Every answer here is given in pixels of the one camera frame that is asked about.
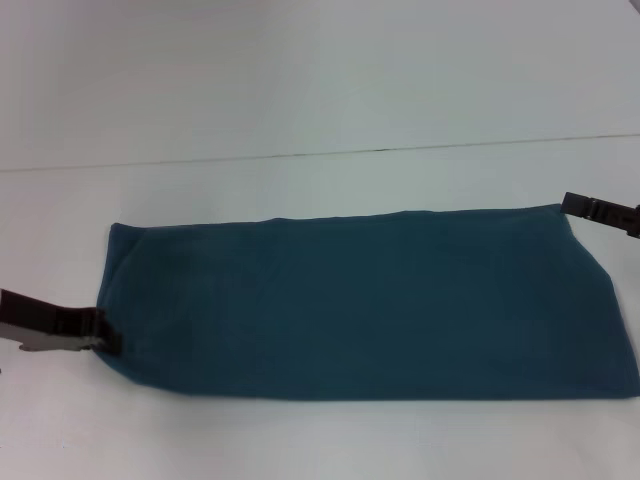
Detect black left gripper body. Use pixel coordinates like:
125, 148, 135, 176
0, 287, 101, 352

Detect teal t-shirt with FREE print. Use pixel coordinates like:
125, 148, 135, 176
94, 202, 640, 402

